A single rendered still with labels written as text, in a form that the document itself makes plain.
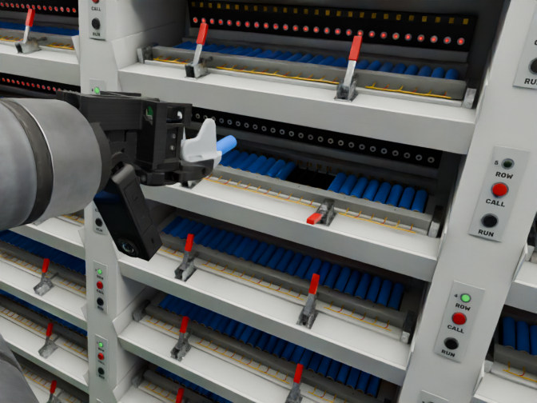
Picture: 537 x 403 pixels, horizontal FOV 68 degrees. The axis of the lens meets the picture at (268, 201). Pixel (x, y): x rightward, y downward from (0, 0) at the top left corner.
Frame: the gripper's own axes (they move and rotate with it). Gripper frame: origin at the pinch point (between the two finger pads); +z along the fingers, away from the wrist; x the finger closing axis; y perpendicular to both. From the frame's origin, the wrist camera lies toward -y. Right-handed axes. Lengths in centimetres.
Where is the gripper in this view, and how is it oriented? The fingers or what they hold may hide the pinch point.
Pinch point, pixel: (205, 157)
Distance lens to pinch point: 51.6
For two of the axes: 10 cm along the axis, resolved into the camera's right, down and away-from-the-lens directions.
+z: 4.4, -1.9, 8.8
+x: -8.9, -2.6, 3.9
